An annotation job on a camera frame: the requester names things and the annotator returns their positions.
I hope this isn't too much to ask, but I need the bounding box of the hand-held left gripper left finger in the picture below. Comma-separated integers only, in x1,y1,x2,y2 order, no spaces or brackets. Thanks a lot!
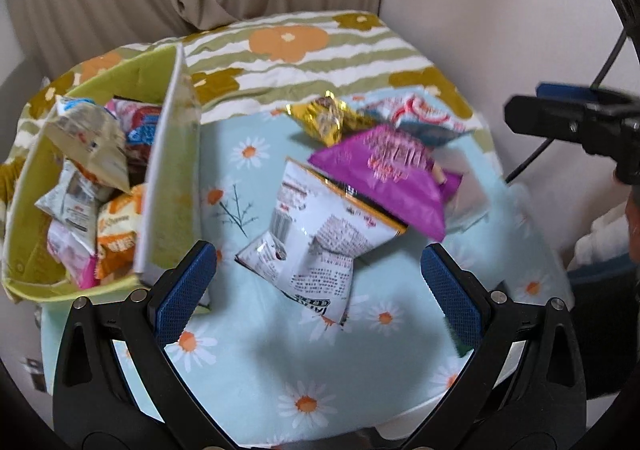
52,240,236,450

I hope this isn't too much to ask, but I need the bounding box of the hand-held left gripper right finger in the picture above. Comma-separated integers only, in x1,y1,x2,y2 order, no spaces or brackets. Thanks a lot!
405,242,587,450

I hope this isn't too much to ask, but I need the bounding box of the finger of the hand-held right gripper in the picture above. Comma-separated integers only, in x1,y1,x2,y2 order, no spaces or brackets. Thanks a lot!
536,82,640,105
504,94,601,139

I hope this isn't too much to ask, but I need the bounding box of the orange cake snack packet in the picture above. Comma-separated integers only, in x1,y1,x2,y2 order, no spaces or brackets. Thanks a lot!
95,185,148,281

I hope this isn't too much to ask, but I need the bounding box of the pink snack packet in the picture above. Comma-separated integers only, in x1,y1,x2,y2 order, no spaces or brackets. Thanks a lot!
46,220,98,291

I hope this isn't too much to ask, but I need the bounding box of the green fabric storage box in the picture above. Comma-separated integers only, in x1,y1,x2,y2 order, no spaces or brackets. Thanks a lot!
0,42,216,315

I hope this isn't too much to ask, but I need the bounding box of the white printed snack packet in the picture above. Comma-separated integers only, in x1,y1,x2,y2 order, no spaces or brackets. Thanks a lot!
235,157,408,328

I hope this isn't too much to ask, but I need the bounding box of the grey white snack packet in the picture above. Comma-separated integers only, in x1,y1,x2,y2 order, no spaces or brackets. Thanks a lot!
35,162,116,255

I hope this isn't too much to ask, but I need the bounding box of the maroon blue snack packet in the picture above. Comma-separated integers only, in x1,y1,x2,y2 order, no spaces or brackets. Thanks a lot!
105,98,163,163

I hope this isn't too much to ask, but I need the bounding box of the beige cracker snack packet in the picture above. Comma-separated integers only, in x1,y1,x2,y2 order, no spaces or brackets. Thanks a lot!
42,94,133,193

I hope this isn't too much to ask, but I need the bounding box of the black curved lamp stand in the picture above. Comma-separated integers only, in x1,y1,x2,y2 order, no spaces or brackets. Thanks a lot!
502,0,640,183

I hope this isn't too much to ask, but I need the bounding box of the white cloth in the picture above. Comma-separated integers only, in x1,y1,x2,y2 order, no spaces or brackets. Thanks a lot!
572,207,640,273

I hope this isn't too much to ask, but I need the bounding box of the daisy print tablecloth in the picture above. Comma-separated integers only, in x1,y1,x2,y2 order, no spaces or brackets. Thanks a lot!
40,94,576,448

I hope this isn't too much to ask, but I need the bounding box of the white red snack packet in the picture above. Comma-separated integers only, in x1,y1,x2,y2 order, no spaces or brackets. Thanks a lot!
367,92,476,148

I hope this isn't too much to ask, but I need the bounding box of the purple snack packet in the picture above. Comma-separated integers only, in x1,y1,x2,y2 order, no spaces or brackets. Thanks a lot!
307,125,461,243

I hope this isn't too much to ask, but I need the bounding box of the gold snack packet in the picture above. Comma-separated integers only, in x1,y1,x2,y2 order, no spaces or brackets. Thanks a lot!
285,90,378,148

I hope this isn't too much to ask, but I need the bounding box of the floral striped blanket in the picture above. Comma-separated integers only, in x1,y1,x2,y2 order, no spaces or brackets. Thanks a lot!
0,12,481,211

